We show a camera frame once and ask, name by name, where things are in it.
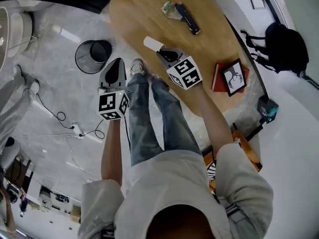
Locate round white side table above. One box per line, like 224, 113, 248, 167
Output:
0, 6, 38, 72

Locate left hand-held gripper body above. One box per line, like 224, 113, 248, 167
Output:
98, 81, 131, 121

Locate white rectangular block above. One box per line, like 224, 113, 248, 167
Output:
144, 35, 165, 52

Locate white power strip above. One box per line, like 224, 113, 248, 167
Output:
71, 123, 85, 139

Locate small green-white carton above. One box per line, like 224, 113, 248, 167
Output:
160, 0, 174, 13

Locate person's left white sneaker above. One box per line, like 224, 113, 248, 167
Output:
130, 58, 146, 79

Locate black mesh waste bin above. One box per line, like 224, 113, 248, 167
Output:
75, 40, 113, 74

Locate person's left forearm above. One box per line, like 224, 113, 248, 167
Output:
101, 118, 125, 184

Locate oval wooden table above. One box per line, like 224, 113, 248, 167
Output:
109, 0, 251, 118

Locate person in white shirt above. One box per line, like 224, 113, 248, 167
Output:
77, 143, 274, 239

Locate black floor cable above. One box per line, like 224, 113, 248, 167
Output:
22, 87, 75, 129

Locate antler print picture frame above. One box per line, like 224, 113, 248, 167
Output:
220, 58, 247, 98

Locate black backpack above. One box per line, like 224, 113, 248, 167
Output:
240, 21, 310, 78

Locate thin grey picture frame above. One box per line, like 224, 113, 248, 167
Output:
248, 0, 266, 10

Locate person's right forearm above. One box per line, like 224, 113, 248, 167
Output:
196, 85, 235, 156

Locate zebra striped cushion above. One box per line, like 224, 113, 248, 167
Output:
206, 158, 217, 183

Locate blue jeans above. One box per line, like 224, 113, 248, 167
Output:
126, 73, 202, 168

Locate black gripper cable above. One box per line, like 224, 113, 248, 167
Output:
124, 118, 132, 151

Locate grey round stool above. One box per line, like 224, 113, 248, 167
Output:
0, 136, 22, 171

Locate orange armchair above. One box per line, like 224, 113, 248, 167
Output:
203, 129, 263, 194

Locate dark wooden side desk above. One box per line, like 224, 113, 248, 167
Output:
4, 158, 34, 191

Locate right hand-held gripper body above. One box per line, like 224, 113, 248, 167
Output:
166, 56, 202, 91

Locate black metal stand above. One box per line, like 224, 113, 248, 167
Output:
232, 118, 265, 142

